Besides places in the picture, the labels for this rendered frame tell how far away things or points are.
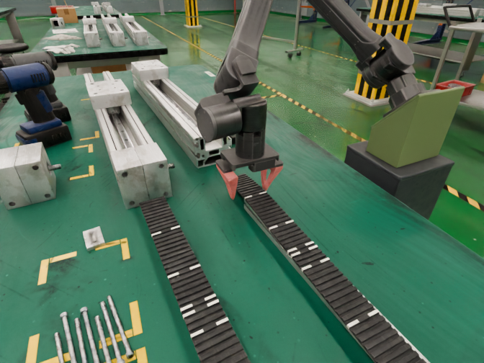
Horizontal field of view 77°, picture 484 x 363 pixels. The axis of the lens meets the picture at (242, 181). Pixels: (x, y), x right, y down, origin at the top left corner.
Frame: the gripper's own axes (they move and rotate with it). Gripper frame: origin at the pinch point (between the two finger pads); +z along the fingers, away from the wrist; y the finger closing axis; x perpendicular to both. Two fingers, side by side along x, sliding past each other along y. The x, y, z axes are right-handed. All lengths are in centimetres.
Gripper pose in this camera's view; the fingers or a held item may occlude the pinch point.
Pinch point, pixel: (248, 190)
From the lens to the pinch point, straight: 64.6
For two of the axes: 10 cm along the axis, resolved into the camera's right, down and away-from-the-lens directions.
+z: -0.1, 8.4, 5.5
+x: 4.3, 5.0, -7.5
